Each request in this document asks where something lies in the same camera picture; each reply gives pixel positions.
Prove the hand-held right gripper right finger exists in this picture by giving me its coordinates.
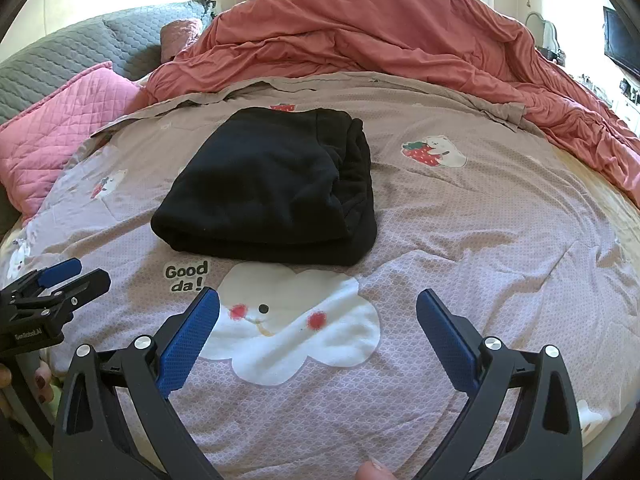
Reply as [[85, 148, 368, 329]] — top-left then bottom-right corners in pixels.
[[416, 288, 585, 480]]

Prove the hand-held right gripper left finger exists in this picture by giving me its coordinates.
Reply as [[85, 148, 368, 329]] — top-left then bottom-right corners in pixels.
[[52, 286, 222, 480]]

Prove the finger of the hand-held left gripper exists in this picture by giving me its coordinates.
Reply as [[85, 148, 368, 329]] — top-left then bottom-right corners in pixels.
[[0, 258, 84, 295], [10, 267, 112, 312]]

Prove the black sweater with orange cuffs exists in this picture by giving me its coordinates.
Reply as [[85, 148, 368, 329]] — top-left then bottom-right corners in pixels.
[[151, 106, 378, 267]]

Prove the person's left hand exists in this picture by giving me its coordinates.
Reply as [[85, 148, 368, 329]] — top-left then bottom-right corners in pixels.
[[0, 362, 63, 421]]

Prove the person's right hand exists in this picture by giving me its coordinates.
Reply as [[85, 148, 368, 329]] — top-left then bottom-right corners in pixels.
[[355, 460, 396, 480]]

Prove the mauve printed bed cover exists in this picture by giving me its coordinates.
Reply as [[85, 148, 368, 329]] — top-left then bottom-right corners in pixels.
[[0, 71, 640, 480]]

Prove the pink quilted pillow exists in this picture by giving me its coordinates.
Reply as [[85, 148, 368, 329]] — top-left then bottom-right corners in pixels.
[[0, 61, 143, 213]]

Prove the cream bed sheet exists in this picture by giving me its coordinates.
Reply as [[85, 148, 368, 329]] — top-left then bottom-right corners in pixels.
[[555, 147, 640, 286]]

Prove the dusty pink small pillow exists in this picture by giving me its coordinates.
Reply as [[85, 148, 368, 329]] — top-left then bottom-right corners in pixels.
[[160, 18, 205, 63]]

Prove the coral red duvet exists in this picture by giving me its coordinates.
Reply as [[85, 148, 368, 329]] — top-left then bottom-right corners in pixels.
[[132, 0, 640, 211]]

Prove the white handbag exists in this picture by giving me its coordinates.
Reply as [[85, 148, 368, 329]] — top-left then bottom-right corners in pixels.
[[525, 11, 566, 63]]

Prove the black television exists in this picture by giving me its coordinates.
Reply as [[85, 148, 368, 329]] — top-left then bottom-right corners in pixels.
[[602, 6, 640, 76]]

